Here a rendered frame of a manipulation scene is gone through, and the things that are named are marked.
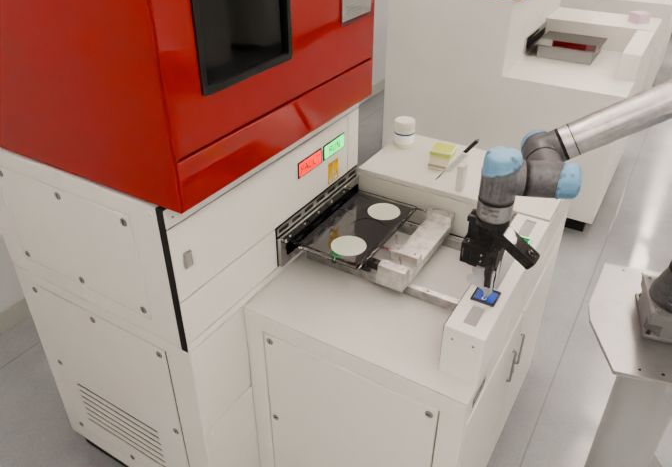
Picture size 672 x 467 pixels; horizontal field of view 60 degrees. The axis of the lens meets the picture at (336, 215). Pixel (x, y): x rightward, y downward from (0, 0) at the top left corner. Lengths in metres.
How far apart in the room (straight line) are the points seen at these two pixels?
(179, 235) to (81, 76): 0.37
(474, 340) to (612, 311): 0.51
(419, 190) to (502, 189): 0.65
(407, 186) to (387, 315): 0.49
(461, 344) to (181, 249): 0.65
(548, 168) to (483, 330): 0.37
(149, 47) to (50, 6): 0.25
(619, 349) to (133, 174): 1.19
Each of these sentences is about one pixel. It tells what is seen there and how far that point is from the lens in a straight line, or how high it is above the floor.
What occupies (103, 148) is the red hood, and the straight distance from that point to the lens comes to 1.31.
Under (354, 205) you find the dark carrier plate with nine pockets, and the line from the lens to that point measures 1.84.
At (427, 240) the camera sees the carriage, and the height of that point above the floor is 0.88.
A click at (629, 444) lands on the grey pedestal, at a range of 1.95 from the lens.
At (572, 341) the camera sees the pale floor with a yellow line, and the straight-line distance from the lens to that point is 2.85.
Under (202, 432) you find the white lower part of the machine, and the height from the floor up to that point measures 0.53.
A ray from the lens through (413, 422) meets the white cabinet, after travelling 1.49.
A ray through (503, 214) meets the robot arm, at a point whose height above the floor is 1.20.
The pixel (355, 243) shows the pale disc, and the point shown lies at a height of 0.90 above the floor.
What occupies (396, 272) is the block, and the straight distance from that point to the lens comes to 1.55.
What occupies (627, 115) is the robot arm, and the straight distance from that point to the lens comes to 1.36.
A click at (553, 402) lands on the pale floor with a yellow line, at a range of 2.57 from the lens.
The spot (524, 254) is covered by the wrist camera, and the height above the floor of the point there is 1.12.
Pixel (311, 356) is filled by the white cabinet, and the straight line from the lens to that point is 1.53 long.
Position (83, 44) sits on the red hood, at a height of 1.54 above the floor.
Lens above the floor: 1.84
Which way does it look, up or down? 32 degrees down
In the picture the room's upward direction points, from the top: straight up
